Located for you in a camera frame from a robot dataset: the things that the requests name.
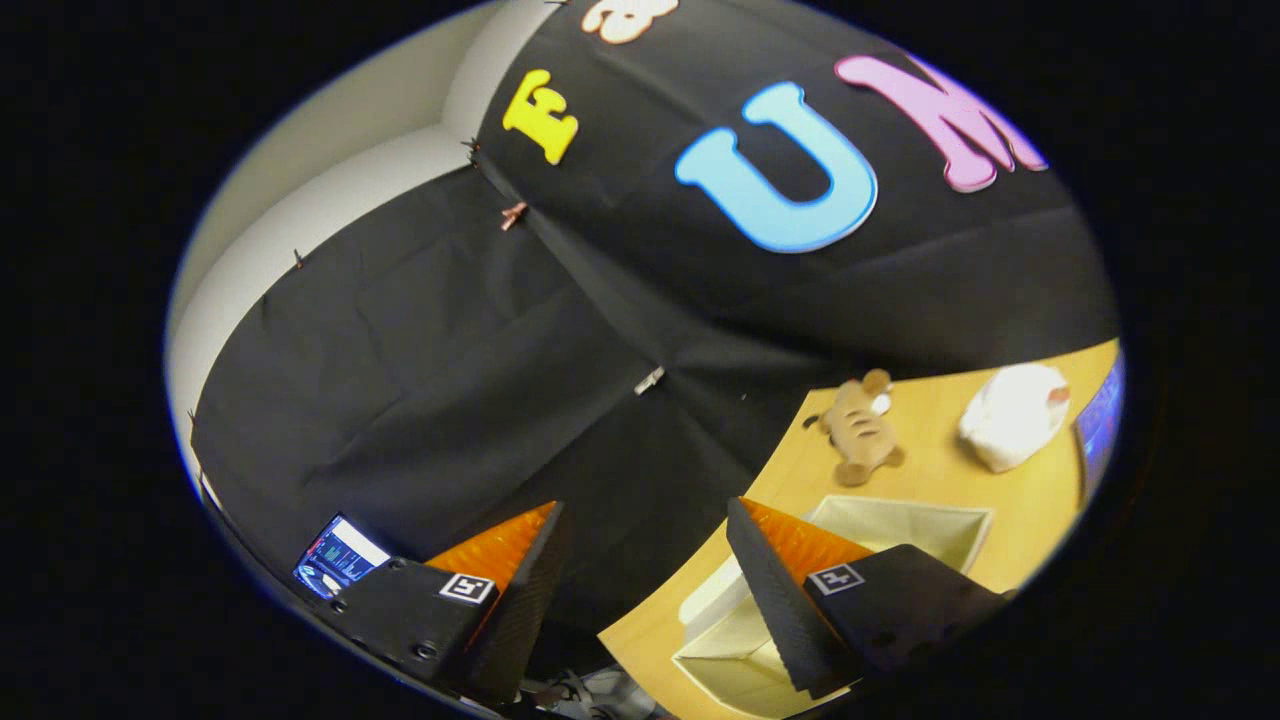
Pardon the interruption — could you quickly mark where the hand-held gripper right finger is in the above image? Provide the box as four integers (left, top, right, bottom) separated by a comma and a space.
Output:
725, 496, 1013, 701

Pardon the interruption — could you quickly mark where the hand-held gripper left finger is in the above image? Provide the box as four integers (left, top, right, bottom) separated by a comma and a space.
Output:
318, 502, 573, 706

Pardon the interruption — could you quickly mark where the beige grey fabric storage box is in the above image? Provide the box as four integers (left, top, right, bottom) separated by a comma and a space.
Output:
672, 495, 994, 719

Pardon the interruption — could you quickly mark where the lit computer screen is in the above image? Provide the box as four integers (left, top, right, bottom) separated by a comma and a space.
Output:
292, 513, 391, 599

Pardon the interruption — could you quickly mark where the brown plush toy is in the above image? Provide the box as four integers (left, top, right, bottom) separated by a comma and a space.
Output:
803, 369, 907, 488

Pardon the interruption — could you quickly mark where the blue book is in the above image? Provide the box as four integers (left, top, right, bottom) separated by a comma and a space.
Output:
1075, 352, 1127, 501

